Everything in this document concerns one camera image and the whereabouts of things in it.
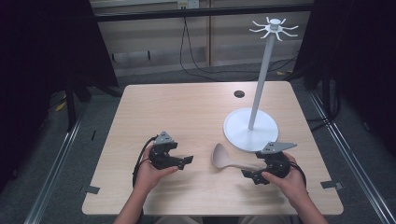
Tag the grey tape strip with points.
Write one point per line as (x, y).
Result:
(90, 189)
(332, 185)

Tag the beige plastic ladle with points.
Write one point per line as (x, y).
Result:
(222, 157)

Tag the yellow tape piece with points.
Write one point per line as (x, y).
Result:
(60, 106)

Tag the black horizontal bar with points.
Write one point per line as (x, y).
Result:
(202, 12)

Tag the dark round table grommet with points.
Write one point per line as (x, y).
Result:
(239, 94)

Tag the black metal stand leg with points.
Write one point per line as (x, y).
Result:
(71, 105)

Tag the person's left hand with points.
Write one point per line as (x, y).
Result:
(152, 175)

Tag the black curtain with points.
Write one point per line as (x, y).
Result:
(358, 62)
(37, 62)

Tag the white wall power socket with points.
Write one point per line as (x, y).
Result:
(188, 3)

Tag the grey metal floor rail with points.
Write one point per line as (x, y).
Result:
(351, 155)
(53, 174)

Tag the white hook rack stand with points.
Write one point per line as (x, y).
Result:
(250, 130)

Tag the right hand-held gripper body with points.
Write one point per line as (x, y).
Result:
(274, 160)

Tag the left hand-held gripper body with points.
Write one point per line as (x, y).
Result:
(160, 152)

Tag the person's right hand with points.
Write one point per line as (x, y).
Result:
(289, 185)

